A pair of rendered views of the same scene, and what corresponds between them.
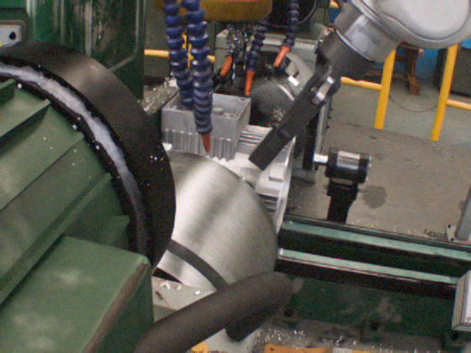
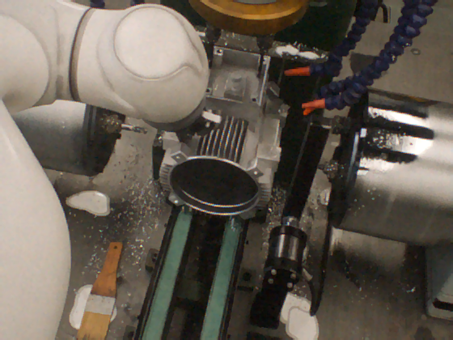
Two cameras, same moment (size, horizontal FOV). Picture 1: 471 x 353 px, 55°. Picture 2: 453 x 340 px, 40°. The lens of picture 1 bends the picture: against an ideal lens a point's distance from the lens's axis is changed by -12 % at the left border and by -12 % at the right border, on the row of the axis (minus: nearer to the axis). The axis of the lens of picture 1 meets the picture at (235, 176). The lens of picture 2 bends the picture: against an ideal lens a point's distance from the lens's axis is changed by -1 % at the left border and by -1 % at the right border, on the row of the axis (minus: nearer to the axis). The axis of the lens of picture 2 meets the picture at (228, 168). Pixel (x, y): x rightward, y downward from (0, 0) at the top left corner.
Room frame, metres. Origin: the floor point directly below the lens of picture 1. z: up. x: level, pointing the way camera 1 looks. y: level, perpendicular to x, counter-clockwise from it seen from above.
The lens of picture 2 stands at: (0.67, -0.69, 1.86)
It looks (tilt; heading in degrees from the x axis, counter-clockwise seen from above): 52 degrees down; 82
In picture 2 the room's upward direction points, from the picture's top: 9 degrees clockwise
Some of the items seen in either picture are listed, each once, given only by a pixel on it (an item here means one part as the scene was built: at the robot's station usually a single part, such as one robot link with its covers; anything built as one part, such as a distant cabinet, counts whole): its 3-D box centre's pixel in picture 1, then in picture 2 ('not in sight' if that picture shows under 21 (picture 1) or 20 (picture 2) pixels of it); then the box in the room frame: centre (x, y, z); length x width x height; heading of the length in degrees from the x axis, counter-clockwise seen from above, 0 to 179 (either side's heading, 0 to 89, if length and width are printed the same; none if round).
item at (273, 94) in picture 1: (263, 101); (414, 171); (1.07, -0.05, 1.04); 0.41 x 0.25 x 0.25; 169
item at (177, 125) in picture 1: (206, 123); (234, 90); (0.75, 0.05, 1.11); 0.12 x 0.11 x 0.07; 79
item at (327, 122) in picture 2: (316, 105); (303, 177); (0.85, -0.14, 1.12); 0.04 x 0.03 x 0.26; 79
